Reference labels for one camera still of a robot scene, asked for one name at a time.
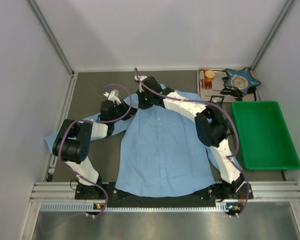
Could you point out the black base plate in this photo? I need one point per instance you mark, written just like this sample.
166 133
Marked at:
206 197

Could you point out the blue star-shaped dish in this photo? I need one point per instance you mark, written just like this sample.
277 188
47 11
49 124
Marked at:
241 80

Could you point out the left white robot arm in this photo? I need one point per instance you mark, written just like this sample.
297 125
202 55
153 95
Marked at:
72 143

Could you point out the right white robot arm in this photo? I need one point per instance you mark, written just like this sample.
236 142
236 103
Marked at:
211 127

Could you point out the orange cup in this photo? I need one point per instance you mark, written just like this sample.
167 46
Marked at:
209 75

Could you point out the metal tray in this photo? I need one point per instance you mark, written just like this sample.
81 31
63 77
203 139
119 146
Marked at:
217 85

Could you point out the aluminium front rail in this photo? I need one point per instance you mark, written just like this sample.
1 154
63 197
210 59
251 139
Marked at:
62 197

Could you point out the light blue shirt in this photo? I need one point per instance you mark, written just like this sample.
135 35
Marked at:
161 155

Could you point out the green plastic bin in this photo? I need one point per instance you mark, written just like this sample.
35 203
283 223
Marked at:
265 141

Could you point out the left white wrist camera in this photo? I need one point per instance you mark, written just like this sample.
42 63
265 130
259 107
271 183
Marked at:
113 96

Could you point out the black box gold brooch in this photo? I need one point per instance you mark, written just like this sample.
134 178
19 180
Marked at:
217 99

